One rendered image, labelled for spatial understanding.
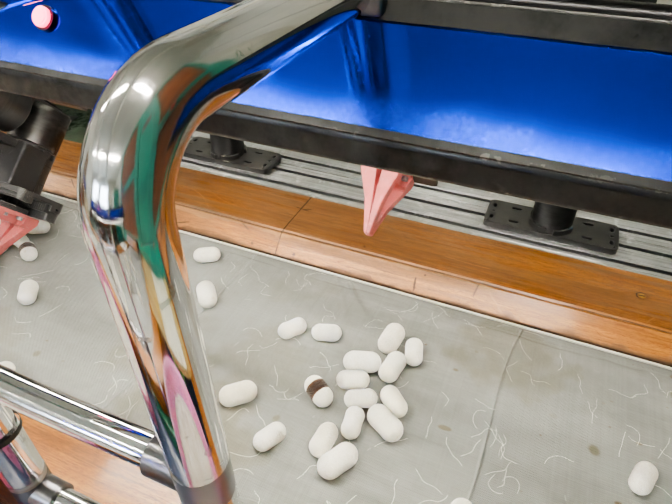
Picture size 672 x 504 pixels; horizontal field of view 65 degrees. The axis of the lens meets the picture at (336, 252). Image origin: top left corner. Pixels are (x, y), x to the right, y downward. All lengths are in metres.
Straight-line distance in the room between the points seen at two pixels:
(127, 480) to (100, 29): 0.33
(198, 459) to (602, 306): 0.51
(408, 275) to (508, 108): 0.42
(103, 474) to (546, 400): 0.39
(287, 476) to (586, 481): 0.25
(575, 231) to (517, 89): 0.68
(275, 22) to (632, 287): 0.57
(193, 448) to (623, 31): 0.22
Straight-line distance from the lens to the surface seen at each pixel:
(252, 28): 0.17
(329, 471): 0.46
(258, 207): 0.73
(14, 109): 0.70
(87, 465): 0.50
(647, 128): 0.23
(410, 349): 0.54
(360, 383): 0.52
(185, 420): 0.19
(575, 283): 0.65
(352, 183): 0.96
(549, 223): 0.87
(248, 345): 0.57
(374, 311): 0.60
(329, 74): 0.25
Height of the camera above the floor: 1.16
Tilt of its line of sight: 38 degrees down
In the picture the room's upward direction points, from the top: straight up
